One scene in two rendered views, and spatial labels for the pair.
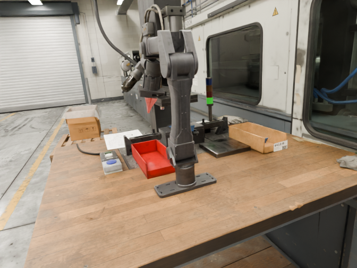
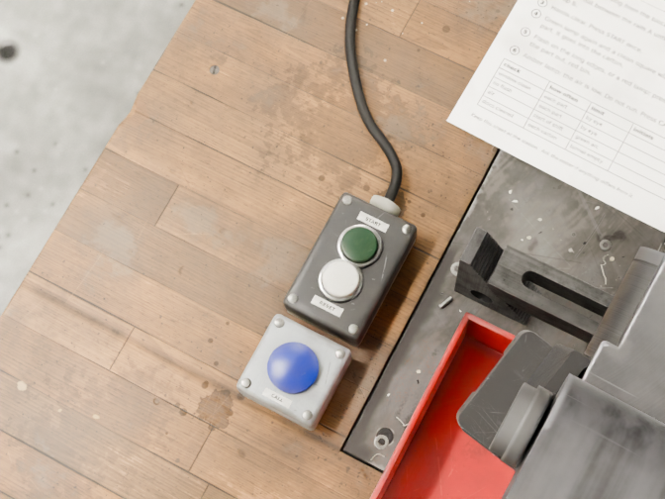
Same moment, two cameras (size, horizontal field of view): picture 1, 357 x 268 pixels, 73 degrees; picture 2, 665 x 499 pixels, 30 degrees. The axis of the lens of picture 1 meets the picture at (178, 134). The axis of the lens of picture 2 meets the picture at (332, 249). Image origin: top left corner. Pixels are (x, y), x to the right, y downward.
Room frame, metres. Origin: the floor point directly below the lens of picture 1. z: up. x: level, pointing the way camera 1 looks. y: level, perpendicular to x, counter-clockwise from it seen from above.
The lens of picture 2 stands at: (0.81, 0.08, 1.88)
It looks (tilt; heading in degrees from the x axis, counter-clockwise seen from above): 73 degrees down; 58
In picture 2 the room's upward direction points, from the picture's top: 9 degrees counter-clockwise
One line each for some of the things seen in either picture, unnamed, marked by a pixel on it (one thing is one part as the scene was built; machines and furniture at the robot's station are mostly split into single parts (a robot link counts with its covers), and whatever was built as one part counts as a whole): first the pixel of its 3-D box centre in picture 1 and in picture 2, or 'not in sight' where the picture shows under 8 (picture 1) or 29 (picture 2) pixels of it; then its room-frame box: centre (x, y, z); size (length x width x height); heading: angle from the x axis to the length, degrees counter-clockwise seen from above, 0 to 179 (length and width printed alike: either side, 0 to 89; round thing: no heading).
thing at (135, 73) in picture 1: (136, 74); not in sight; (1.35, 0.20, 1.25); 0.19 x 0.07 x 0.19; 111
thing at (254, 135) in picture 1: (255, 136); not in sight; (1.05, -0.36, 0.93); 0.25 x 0.13 x 0.08; 21
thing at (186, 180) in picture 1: (185, 174); not in sight; (0.70, -0.01, 0.94); 0.20 x 0.07 x 0.08; 111
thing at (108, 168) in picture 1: (112, 169); (296, 375); (0.88, 0.27, 0.90); 0.07 x 0.07 x 0.06; 21
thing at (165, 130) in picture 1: (180, 127); not in sight; (1.13, -0.01, 0.98); 0.20 x 0.10 x 0.01; 111
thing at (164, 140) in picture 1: (181, 136); not in sight; (1.13, -0.01, 0.94); 0.20 x 0.10 x 0.07; 111
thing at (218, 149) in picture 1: (223, 147); not in sight; (1.01, -0.20, 0.91); 0.17 x 0.16 x 0.02; 111
